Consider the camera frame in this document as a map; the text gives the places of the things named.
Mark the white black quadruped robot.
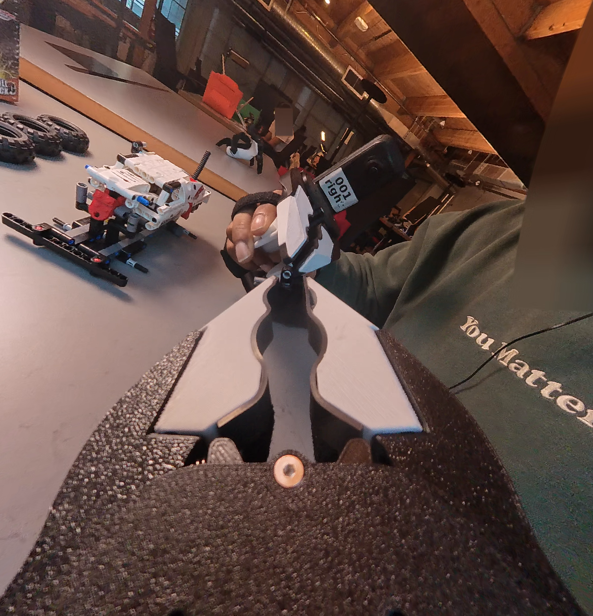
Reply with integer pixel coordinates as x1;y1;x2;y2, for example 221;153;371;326
216;131;267;175

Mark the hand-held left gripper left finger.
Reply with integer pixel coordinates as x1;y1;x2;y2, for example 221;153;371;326
154;278;278;440

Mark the orange box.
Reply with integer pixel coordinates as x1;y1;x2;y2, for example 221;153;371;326
202;71;244;118

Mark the black earbud cable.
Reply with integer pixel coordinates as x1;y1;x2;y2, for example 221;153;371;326
448;313;593;393

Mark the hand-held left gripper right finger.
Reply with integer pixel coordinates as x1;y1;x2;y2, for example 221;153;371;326
303;278;424;440

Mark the grey table with black inset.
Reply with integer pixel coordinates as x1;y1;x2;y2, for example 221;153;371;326
19;24;287;203

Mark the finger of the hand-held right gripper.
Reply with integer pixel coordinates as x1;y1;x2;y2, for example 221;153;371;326
275;185;321;264
294;235;339;279

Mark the lego set box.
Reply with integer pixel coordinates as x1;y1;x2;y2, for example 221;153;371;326
0;0;21;103

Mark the person's right forearm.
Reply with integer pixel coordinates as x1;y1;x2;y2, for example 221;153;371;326
320;200;523;328

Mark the white lego truck model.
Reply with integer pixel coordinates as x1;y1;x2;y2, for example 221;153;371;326
2;141;213;288

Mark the person's right hand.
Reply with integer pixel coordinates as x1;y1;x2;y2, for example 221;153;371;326
224;190;290;280

